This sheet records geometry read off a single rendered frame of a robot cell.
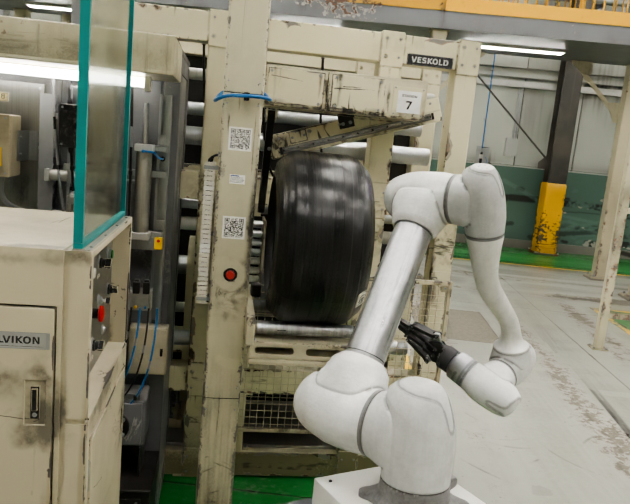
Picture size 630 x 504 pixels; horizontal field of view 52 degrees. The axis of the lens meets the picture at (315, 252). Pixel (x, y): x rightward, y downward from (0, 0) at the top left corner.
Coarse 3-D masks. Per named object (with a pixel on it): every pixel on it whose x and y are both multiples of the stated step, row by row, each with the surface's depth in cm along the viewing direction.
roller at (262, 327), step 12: (264, 324) 213; (276, 324) 213; (288, 324) 214; (300, 324) 215; (312, 324) 216; (324, 324) 217; (312, 336) 216; (324, 336) 216; (336, 336) 216; (348, 336) 217
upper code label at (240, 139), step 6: (234, 132) 207; (240, 132) 207; (246, 132) 208; (234, 138) 207; (240, 138) 208; (246, 138) 208; (228, 144) 208; (234, 144) 208; (240, 144) 208; (246, 144) 208; (240, 150) 208; (246, 150) 209
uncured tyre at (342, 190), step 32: (288, 160) 211; (320, 160) 209; (352, 160) 213; (288, 192) 200; (320, 192) 199; (352, 192) 201; (288, 224) 196; (320, 224) 196; (352, 224) 197; (288, 256) 196; (320, 256) 196; (352, 256) 198; (288, 288) 200; (320, 288) 200; (352, 288) 202; (288, 320) 214; (320, 320) 214
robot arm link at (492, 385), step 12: (492, 360) 190; (468, 372) 184; (480, 372) 182; (492, 372) 183; (504, 372) 184; (468, 384) 183; (480, 384) 181; (492, 384) 180; (504, 384) 180; (480, 396) 181; (492, 396) 179; (504, 396) 178; (516, 396) 179; (492, 408) 180; (504, 408) 178
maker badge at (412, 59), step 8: (408, 56) 267; (416, 56) 267; (424, 56) 267; (432, 56) 268; (408, 64) 267; (416, 64) 268; (424, 64) 268; (432, 64) 268; (440, 64) 269; (448, 64) 269
